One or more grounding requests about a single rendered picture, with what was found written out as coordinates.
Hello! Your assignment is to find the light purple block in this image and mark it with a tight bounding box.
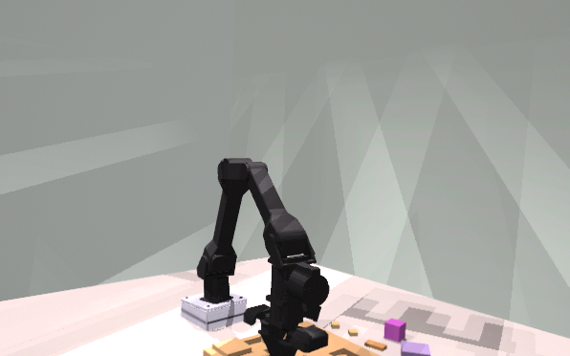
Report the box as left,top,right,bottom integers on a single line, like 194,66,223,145
401,341,430,356

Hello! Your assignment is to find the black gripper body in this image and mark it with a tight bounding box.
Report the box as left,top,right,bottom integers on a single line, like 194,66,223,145
243,291,329,354

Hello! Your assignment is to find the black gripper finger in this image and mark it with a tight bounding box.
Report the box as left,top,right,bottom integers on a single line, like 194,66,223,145
278,340,297,356
258,329,286,356

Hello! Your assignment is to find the pink cube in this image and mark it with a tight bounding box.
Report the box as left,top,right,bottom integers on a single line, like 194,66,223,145
384,319,406,343

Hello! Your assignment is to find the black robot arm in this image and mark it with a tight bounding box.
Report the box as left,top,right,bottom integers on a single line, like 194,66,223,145
196,158,330,323

